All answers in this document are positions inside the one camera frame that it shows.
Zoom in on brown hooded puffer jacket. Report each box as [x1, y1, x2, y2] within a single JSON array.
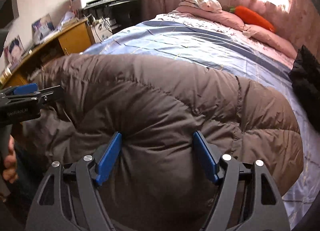
[[13, 54, 303, 230]]

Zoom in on black clothing pile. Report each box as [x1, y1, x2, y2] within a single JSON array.
[[289, 45, 320, 131]]

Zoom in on person's left hand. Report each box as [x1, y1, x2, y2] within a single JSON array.
[[2, 136, 18, 183]]

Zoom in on framed photo on desk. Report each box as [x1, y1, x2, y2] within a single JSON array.
[[31, 14, 55, 45]]

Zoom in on wooden desk cabinet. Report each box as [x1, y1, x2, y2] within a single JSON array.
[[1, 18, 94, 89]]

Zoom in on white floral storage box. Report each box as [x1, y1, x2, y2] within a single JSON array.
[[91, 17, 113, 43]]

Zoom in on black computer desk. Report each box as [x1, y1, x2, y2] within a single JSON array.
[[79, 0, 142, 34]]

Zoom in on pink pillow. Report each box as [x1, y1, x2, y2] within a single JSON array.
[[242, 24, 297, 59]]

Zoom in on blue striped bed sheet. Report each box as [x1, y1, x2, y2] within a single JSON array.
[[86, 11, 319, 230]]

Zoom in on pink folded quilt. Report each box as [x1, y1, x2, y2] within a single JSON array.
[[176, 6, 245, 31]]

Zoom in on orange carrot plush pillow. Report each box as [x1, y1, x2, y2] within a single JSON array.
[[229, 6, 276, 33]]

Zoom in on floral white pillow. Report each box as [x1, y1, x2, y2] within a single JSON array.
[[178, 0, 222, 13]]

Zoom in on portrait photo frame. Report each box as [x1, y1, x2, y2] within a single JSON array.
[[4, 35, 24, 64]]

